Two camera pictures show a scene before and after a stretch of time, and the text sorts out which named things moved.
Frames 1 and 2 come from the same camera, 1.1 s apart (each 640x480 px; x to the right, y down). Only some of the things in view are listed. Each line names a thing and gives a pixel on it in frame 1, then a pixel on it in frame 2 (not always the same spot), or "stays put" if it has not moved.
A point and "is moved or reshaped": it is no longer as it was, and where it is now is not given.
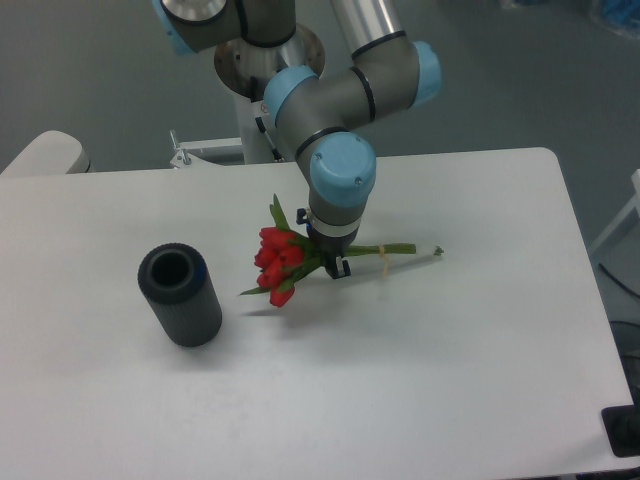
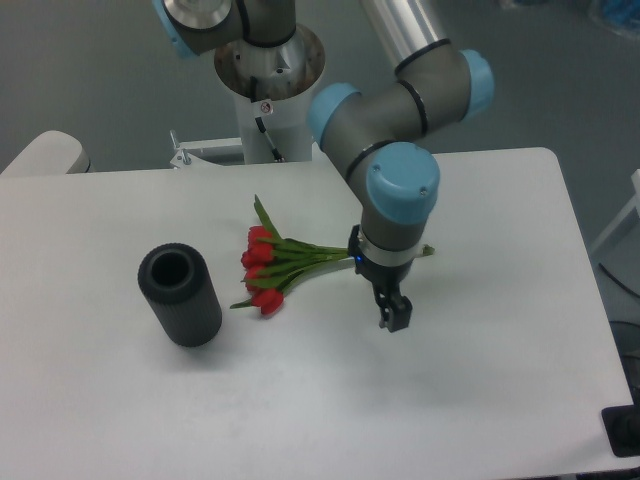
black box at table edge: x=622 y=426 stays put
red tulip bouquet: x=285 y=256 is moved or reshaped
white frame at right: x=635 y=203 stays put
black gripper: x=330 y=247 -> x=395 y=308
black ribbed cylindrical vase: x=177 y=281 stays put
